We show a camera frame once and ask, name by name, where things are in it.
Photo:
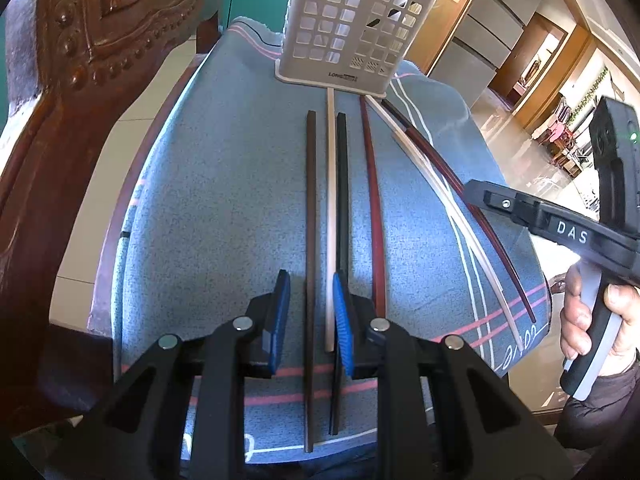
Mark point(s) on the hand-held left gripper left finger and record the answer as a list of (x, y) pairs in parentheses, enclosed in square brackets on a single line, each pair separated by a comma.
[(280, 310)]

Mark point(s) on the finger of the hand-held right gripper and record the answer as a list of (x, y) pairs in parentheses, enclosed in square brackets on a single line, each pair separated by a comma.
[(492, 202)]

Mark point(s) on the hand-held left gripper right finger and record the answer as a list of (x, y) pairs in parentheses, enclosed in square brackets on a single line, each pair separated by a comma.
[(342, 320)]

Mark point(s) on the red-brown chopstick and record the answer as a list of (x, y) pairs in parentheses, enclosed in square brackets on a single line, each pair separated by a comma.
[(371, 185), (415, 132)]

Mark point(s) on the dark brown square chopstick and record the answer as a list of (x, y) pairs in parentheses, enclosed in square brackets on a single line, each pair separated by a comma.
[(311, 210)]

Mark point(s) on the cream chopstick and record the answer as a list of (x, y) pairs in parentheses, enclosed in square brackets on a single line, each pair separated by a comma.
[(401, 136), (330, 185)]

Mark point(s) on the black square chopstick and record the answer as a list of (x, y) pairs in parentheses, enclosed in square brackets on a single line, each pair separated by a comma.
[(342, 185)]

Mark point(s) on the white perforated utensil holder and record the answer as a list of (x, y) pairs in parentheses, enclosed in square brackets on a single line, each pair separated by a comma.
[(340, 65)]

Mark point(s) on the person's right forearm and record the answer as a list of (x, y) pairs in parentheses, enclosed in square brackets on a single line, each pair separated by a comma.
[(605, 410)]

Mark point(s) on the person's right hand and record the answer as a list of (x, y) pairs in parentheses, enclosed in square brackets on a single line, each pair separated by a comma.
[(575, 320)]

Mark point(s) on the hanging clothes rack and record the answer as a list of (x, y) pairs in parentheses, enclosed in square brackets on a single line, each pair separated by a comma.
[(555, 120)]

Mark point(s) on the blue-grey striped cloth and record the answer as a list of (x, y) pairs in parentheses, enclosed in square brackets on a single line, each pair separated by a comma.
[(225, 185)]

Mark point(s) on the wooden doorway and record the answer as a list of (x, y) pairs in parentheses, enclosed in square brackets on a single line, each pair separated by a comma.
[(530, 60)]

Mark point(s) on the silver refrigerator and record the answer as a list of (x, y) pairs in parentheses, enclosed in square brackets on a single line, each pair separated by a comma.
[(480, 35)]

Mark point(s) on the wooden sliding door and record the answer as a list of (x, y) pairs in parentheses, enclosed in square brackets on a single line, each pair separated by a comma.
[(450, 5)]

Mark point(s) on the carved wooden chair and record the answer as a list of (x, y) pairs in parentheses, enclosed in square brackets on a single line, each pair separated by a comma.
[(75, 110)]

